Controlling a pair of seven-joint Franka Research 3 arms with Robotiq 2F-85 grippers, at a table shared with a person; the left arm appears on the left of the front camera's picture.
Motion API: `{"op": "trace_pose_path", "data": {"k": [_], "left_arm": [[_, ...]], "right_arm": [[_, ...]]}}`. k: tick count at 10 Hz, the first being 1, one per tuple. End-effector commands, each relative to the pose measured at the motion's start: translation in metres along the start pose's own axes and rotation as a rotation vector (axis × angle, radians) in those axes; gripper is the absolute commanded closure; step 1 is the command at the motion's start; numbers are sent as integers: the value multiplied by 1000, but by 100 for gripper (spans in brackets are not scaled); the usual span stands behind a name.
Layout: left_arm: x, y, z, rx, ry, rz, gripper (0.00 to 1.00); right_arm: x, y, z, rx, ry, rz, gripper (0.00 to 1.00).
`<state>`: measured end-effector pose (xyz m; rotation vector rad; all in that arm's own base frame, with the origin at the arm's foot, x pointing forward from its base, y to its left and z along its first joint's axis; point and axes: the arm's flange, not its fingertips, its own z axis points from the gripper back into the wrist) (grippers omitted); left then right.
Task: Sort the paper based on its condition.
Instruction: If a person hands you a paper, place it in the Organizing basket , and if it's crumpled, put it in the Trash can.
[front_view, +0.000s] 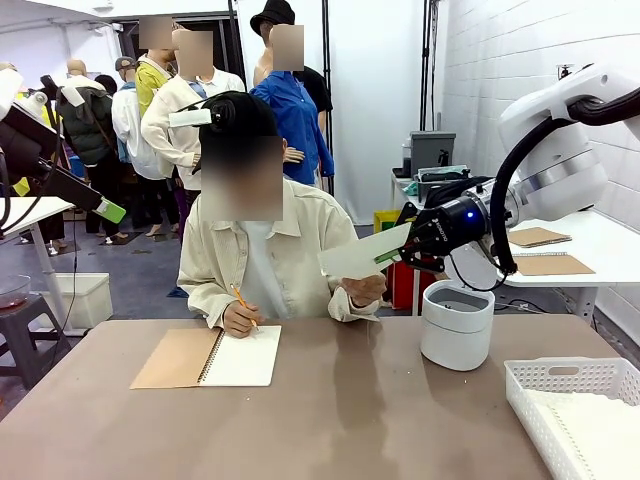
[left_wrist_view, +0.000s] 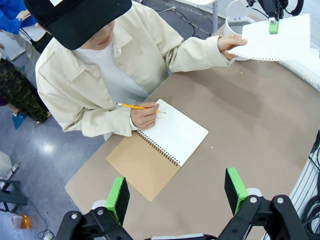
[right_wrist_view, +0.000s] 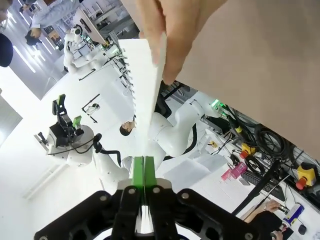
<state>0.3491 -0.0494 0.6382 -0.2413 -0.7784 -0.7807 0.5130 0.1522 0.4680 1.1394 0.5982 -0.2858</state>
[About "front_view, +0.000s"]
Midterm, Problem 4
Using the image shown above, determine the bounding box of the white desktop trash bin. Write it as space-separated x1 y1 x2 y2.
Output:
420 243 499 373

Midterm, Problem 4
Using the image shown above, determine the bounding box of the grey box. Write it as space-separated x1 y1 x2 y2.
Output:
409 130 457 176

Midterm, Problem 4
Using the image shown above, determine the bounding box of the white desk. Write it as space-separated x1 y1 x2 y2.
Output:
0 195 77 332

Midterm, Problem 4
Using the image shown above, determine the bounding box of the white floor storage bin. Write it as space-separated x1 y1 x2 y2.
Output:
29 272 114 331

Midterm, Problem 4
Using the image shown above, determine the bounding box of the black baseball cap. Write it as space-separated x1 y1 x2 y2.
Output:
198 91 279 151

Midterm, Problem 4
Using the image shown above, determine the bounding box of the person's right forearm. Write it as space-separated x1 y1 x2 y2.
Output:
178 277 236 329

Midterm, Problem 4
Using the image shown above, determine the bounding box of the black bucket hat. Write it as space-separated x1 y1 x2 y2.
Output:
249 0 296 37

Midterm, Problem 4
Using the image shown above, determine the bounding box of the mannequin in blue shirt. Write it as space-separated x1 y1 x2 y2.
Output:
248 24 335 187

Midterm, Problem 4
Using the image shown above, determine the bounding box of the white perforated plastic basket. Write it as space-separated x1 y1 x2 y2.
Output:
503 356 640 480

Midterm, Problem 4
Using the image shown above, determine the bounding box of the white head-mounted camera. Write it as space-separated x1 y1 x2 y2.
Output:
168 108 214 128

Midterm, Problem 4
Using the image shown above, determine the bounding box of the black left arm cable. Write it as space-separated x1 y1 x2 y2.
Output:
0 119 67 236

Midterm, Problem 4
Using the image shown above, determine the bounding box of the person in cream shirt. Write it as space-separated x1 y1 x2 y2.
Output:
177 91 392 331

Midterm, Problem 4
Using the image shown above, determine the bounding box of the mannequin in yellow-green shirt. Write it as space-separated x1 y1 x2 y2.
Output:
134 17 176 119

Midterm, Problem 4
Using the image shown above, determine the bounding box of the white paper stack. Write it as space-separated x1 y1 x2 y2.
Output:
522 388 640 480

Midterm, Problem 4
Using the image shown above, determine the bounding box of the grey plastic stool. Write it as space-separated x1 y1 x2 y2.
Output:
0 293 72 392

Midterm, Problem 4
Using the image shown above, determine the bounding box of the small brown notebook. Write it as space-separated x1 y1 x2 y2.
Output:
506 226 573 249

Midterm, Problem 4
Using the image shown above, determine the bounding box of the white rounded side table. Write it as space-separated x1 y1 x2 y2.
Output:
497 208 640 324

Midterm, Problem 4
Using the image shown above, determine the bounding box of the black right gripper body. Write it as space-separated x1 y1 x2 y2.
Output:
412 197 489 254

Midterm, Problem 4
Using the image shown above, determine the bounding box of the green yellow shopping bag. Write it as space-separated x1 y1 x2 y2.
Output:
373 209 407 236

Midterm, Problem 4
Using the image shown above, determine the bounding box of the black light stand pole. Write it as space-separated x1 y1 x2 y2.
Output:
419 0 442 132
321 0 335 197

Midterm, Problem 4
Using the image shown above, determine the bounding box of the clear glass bowl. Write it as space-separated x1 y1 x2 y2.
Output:
0 274 33 309

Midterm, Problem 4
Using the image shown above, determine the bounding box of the person's left forearm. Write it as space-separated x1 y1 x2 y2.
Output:
327 286 382 324

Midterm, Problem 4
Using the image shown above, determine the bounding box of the spiral notebook brown cover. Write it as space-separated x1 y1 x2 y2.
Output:
129 325 283 390

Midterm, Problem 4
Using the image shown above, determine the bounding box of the mannequin with cap white shirt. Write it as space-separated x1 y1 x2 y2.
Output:
110 56 169 239

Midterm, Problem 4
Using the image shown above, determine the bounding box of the grey tray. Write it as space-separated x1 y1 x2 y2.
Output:
417 166 472 189

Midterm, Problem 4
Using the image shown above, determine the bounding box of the white paper sheet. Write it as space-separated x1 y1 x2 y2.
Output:
317 221 414 279

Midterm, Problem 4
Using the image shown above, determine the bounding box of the person's right hand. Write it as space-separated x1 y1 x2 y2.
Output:
223 300 264 339

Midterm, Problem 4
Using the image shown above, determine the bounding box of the mannequin in cream jacket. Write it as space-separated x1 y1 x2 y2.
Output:
141 29 247 192

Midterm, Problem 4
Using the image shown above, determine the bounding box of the person's left hand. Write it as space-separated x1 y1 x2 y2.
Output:
339 272 389 308

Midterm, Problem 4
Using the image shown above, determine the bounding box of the mannequin in black shirt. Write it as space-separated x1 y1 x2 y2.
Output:
252 34 334 126

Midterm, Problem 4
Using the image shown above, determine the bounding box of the mannequin in dark jacket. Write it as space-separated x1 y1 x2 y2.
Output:
54 59 124 239

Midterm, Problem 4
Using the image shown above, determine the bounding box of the white narrow table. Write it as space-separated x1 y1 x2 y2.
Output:
389 172 426 317

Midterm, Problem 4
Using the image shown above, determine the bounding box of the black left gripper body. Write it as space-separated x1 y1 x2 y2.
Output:
0 103 59 179

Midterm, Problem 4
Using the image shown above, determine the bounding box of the red shopping bag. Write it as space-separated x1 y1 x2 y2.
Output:
387 259 449 311

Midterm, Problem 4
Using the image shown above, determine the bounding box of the yellow pencil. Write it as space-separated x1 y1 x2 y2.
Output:
229 283 261 332

